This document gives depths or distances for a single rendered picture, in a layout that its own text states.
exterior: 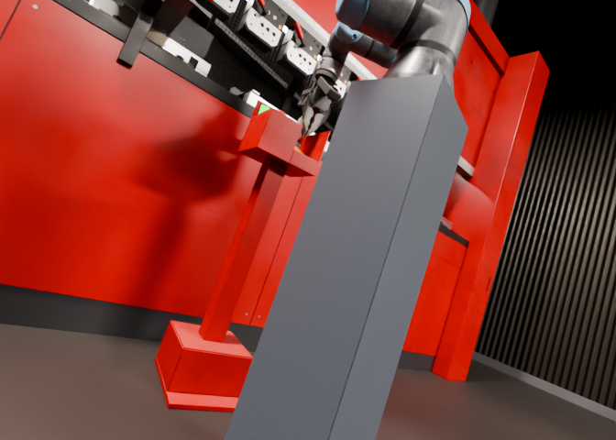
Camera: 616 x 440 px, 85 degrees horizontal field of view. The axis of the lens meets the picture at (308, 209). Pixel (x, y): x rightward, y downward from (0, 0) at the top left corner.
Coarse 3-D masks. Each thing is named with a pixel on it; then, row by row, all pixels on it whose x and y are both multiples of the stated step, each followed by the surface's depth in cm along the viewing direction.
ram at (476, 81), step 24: (312, 0) 147; (336, 0) 155; (288, 24) 147; (480, 48) 230; (360, 72) 168; (384, 72) 178; (456, 72) 217; (480, 72) 234; (456, 96) 219; (480, 96) 237; (480, 120) 240; (480, 144) 243; (456, 168) 235
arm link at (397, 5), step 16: (352, 0) 62; (368, 0) 61; (384, 0) 61; (400, 0) 61; (336, 16) 68; (352, 16) 64; (368, 16) 63; (384, 16) 63; (400, 16) 62; (368, 32) 66; (384, 32) 65; (400, 32) 64
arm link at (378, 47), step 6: (372, 42) 97; (378, 42) 97; (372, 48) 98; (378, 48) 98; (384, 48) 98; (390, 48) 98; (366, 54) 100; (372, 54) 99; (378, 54) 99; (384, 54) 99; (390, 54) 99; (396, 54) 99; (372, 60) 102; (378, 60) 101; (384, 60) 100; (390, 60) 99; (384, 66) 102
